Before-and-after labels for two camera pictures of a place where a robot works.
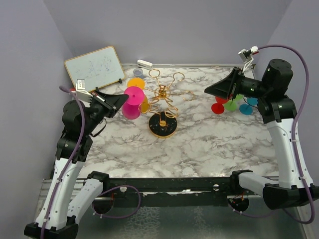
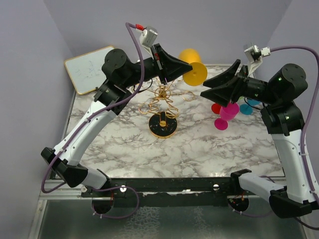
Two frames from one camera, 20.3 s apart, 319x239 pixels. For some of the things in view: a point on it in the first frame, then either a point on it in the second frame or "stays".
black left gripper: (111, 102) → (172, 67)
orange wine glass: (145, 106) → (198, 75)
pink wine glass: (131, 108) → (227, 113)
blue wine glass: (246, 109) stays
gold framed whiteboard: (98, 68) stays
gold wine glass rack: (162, 124) stays
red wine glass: (218, 108) stays
